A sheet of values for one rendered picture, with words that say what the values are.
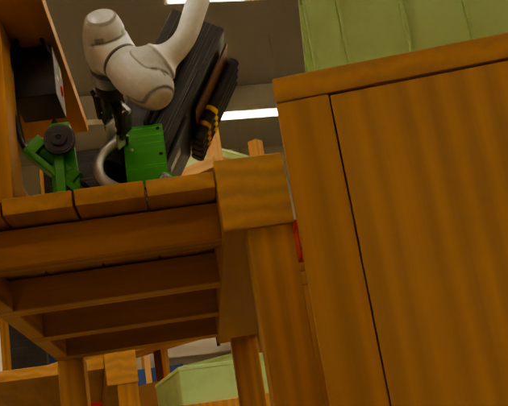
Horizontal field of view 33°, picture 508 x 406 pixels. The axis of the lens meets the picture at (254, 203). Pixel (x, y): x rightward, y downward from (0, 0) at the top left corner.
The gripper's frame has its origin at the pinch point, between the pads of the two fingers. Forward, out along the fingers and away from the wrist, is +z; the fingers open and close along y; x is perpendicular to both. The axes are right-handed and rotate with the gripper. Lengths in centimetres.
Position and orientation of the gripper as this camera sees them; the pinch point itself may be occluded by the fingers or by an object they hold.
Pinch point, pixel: (115, 134)
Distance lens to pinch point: 242.3
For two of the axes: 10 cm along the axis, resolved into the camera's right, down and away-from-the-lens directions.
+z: -0.4, 6.2, 7.8
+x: -6.0, 6.1, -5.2
